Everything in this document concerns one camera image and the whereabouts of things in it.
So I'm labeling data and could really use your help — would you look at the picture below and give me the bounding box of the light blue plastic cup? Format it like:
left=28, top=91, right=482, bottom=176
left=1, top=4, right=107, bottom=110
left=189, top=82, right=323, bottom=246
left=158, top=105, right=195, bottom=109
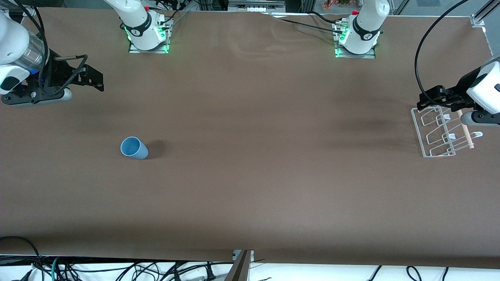
left=120, top=136, right=149, bottom=160

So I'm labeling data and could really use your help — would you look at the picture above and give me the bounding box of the wooden rack dowel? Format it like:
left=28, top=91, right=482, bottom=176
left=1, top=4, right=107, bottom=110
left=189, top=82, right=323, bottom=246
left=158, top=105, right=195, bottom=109
left=457, top=109, right=475, bottom=149

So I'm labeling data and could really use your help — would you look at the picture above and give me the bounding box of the orange red small object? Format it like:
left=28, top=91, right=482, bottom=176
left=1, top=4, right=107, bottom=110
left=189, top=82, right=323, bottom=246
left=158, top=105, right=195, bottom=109
left=322, top=0, right=354, bottom=11

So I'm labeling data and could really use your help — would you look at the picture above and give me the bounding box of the grey power strip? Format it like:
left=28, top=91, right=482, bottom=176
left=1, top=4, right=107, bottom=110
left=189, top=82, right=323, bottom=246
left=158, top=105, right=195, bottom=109
left=228, top=0, right=286, bottom=13

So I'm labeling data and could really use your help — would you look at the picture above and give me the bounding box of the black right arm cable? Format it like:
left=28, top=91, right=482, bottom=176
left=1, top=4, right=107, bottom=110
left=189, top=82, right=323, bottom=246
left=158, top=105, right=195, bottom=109
left=12, top=4, right=87, bottom=96

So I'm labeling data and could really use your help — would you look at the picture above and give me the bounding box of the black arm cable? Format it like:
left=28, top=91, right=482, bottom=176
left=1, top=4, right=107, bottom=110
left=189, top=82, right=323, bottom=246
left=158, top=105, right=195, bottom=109
left=12, top=4, right=87, bottom=96
left=415, top=0, right=469, bottom=98

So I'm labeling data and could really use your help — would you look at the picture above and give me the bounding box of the white wire cup rack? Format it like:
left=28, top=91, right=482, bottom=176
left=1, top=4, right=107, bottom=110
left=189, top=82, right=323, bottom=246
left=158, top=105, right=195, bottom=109
left=411, top=106, right=484, bottom=158

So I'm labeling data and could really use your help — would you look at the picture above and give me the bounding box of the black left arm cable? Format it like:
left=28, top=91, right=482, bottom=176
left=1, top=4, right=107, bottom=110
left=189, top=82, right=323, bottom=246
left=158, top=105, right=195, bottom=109
left=415, top=0, right=469, bottom=98

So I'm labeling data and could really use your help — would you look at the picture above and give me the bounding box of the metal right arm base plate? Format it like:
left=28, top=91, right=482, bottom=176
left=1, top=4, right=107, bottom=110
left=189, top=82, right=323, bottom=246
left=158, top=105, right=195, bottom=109
left=128, top=18, right=173, bottom=54

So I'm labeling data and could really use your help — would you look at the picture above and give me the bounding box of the aluminium frame profile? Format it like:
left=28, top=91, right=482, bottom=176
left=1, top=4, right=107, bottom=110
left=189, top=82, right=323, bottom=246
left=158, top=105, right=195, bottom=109
left=470, top=0, right=500, bottom=28

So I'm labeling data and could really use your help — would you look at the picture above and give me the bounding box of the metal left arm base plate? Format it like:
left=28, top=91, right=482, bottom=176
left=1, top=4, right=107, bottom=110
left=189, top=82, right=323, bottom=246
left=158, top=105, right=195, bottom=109
left=334, top=21, right=377, bottom=59

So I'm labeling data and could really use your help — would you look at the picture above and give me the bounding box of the black cable on table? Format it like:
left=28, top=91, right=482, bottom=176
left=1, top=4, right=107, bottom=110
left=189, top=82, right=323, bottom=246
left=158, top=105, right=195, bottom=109
left=270, top=11, right=344, bottom=35

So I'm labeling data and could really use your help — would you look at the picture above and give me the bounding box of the black looped floor cable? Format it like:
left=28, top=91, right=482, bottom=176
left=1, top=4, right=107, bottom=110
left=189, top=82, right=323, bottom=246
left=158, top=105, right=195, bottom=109
left=0, top=236, right=41, bottom=281

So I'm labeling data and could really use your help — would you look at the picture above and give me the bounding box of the teal cable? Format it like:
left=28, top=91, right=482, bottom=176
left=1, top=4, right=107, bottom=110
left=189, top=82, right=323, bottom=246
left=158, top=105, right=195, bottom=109
left=51, top=256, right=63, bottom=281

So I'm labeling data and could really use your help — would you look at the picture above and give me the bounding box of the black cable with plug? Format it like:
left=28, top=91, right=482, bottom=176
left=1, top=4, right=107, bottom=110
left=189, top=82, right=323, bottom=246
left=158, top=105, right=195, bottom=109
left=172, top=262, right=219, bottom=281

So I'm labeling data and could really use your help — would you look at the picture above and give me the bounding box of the metal frame post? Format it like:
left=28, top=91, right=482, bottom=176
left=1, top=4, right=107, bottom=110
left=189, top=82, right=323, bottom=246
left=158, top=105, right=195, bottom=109
left=225, top=250, right=254, bottom=281

